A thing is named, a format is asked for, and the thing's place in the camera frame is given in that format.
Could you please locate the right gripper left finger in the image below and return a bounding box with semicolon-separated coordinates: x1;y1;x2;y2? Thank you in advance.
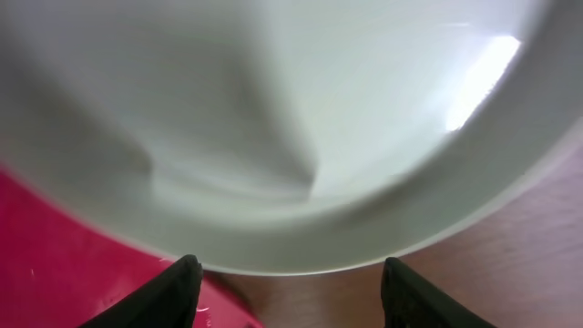
81;255;203;328

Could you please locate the red plastic tray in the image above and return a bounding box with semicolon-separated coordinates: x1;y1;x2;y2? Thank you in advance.
0;166;265;328

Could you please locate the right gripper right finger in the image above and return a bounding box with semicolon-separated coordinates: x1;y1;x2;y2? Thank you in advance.
381;257;494;328

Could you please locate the white plate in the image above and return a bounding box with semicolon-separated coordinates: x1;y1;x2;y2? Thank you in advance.
1;0;582;276

